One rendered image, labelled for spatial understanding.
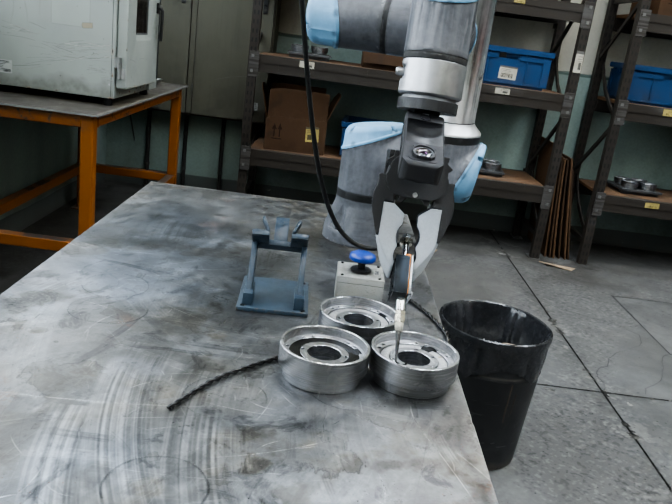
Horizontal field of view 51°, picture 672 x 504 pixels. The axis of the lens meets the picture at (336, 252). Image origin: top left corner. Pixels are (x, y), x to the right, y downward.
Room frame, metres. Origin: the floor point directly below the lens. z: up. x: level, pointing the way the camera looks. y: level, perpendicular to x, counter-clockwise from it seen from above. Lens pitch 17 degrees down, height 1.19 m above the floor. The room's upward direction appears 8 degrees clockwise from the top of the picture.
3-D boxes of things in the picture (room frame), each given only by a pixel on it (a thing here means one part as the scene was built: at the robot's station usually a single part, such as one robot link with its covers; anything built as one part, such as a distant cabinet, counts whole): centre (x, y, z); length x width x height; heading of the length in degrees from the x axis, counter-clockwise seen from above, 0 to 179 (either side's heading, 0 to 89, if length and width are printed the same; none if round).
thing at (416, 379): (0.77, -0.11, 0.82); 0.10 x 0.10 x 0.04
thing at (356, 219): (1.35, -0.04, 0.85); 0.15 x 0.15 x 0.10
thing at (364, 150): (1.35, -0.05, 0.97); 0.13 x 0.12 x 0.14; 79
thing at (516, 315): (1.96, -0.50, 0.21); 0.34 x 0.34 x 0.43
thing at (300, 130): (4.44, 0.34, 0.64); 0.49 x 0.40 x 0.37; 96
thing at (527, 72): (4.49, -0.85, 1.11); 0.52 x 0.38 x 0.22; 91
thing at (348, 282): (1.02, -0.04, 0.82); 0.08 x 0.07 x 0.05; 1
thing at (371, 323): (0.86, -0.04, 0.82); 0.10 x 0.10 x 0.04
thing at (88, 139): (3.32, 1.25, 0.39); 1.50 x 0.62 x 0.78; 1
